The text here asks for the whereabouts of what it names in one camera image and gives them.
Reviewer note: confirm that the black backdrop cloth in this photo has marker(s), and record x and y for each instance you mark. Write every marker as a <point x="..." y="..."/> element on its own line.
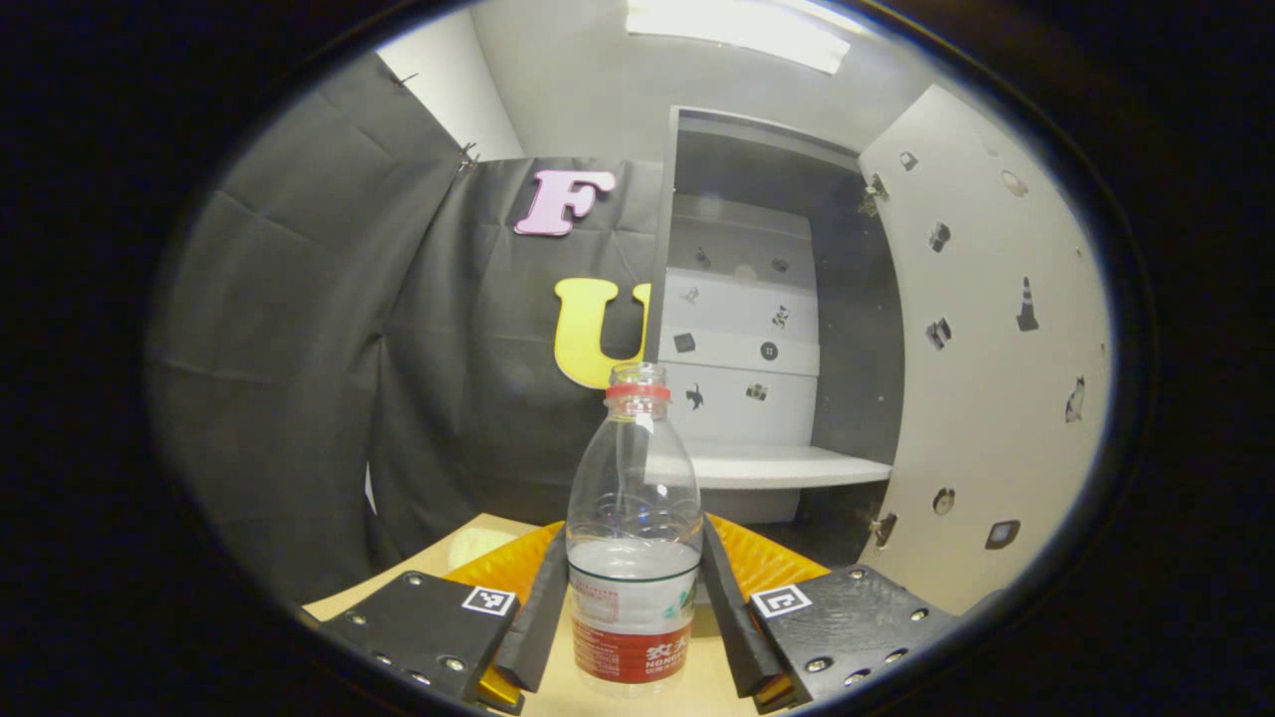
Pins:
<point x="299" y="349"/>

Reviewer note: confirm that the black binder clip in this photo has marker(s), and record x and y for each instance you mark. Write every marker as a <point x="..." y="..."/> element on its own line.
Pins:
<point x="466" y="154"/>
<point x="403" y="78"/>

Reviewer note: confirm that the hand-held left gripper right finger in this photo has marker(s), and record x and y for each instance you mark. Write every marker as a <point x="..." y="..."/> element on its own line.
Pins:
<point x="732" y="627"/>

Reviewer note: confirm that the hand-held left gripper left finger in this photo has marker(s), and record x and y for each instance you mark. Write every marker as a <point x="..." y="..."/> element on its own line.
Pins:
<point x="538" y="627"/>

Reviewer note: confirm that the clear plastic bottle red label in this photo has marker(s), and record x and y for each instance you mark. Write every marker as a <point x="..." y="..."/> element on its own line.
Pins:
<point x="633" y="597"/>

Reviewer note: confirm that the long ceiling light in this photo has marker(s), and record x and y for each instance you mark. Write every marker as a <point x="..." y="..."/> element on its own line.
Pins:
<point x="742" y="30"/>

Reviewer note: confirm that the grey cabinet door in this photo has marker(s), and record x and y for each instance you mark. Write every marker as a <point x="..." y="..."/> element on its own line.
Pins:
<point x="996" y="349"/>

